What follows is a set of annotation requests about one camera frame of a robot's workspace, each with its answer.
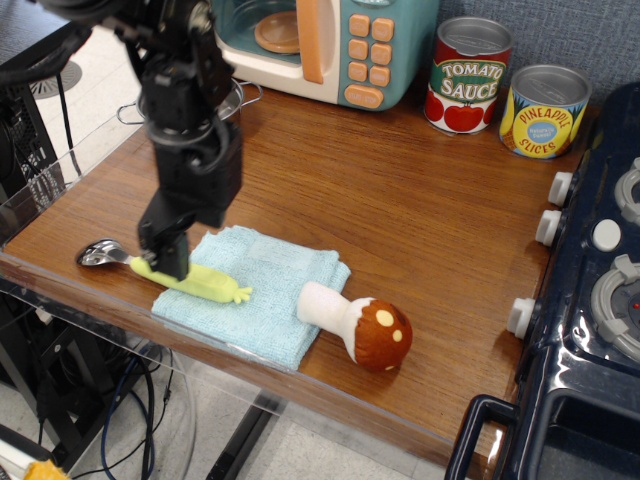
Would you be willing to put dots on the plush brown mushroom toy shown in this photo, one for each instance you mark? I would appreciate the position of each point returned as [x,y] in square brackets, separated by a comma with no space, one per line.
[376,334]

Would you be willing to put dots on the small steel pot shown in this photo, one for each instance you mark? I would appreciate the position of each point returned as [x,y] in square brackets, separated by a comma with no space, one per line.
[244,93]

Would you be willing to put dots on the toy teal microwave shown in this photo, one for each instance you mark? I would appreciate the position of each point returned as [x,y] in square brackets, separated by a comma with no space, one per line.
[359,54]

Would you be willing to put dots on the black table leg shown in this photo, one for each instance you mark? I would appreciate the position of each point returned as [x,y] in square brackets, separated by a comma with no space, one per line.
[245,437]

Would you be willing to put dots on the light blue folded cloth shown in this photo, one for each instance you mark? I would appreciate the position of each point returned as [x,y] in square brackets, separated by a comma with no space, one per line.
[265,328]

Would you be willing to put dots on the yellow object at corner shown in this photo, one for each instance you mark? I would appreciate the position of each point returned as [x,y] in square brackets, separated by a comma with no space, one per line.
[44,470]

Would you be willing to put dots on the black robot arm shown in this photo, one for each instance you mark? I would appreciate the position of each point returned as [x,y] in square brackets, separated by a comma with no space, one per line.
[184,79]

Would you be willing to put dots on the dark blue toy stove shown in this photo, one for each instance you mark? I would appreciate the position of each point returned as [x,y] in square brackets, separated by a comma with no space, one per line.
[576,414]

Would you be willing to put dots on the tomato sauce can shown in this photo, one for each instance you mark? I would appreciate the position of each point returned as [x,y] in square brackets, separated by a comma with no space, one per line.
[469,64]

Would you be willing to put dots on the pineapple slices can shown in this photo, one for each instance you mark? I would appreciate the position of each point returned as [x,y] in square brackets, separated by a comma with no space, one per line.
[544,110]

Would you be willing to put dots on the black desk at left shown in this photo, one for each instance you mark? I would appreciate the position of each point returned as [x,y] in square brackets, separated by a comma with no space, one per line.
[36,47]

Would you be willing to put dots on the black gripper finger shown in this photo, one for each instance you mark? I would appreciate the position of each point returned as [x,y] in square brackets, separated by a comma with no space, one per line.
[171,255]
[149,256]

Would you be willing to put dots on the clear acrylic table guard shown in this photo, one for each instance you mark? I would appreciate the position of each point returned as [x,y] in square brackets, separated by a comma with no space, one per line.
[403,226]

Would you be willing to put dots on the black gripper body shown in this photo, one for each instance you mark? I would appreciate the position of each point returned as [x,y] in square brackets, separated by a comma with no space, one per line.
[199,173]

